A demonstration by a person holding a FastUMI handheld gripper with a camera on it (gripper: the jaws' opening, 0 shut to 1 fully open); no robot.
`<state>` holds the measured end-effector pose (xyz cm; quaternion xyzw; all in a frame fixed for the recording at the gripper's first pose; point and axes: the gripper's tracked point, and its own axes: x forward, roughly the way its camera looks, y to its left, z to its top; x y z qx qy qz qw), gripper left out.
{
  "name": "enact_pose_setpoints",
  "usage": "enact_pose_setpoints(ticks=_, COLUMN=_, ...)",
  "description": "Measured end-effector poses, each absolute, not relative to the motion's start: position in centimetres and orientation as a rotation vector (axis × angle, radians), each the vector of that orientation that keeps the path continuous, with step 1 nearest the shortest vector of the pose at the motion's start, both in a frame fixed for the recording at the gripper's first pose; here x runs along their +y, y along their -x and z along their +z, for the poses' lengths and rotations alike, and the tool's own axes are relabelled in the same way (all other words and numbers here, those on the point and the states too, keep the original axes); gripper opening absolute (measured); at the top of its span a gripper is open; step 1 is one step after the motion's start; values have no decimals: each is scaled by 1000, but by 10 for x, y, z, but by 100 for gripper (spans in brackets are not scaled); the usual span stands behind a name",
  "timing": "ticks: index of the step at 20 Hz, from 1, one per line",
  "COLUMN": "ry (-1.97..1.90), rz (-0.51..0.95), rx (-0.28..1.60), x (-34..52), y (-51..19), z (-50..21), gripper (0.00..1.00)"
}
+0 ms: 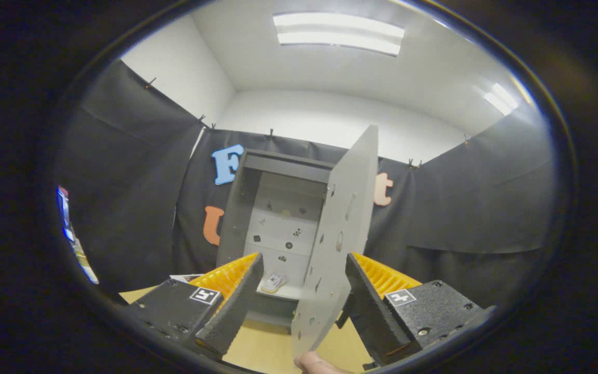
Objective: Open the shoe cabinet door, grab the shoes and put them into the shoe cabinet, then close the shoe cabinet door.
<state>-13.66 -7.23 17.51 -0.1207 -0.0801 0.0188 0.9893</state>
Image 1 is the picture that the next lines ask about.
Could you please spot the long ceiling light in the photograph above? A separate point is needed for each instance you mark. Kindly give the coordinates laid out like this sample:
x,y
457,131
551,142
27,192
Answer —
x,y
338,31

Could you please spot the grey shoe cabinet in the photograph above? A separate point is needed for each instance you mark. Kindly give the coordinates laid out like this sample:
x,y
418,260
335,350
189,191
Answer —
x,y
236,218

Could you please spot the blue wall poster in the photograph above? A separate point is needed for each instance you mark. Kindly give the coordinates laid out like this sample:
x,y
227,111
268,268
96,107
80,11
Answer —
x,y
64,213

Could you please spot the small ceiling light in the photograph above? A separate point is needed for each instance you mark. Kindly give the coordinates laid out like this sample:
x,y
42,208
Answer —
x,y
501,98

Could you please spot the black backdrop cloth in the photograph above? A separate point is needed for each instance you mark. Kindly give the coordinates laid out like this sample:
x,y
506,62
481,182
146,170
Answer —
x,y
122,208

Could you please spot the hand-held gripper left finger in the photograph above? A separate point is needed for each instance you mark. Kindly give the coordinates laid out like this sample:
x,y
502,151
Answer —
x,y
236,306

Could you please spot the grey shoe cabinet door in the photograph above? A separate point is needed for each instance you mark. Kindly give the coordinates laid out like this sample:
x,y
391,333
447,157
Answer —
x,y
340,234

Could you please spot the yellow-labelled bottle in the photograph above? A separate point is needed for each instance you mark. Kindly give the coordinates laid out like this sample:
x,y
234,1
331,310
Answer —
x,y
85,262

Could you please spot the white striped shoe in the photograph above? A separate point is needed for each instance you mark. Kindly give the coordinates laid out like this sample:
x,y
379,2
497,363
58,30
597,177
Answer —
x,y
274,283

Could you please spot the white book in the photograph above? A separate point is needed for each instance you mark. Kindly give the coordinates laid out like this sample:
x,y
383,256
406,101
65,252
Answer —
x,y
185,278

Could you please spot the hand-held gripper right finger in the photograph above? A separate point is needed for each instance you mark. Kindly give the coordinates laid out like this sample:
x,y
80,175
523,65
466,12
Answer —
x,y
374,311

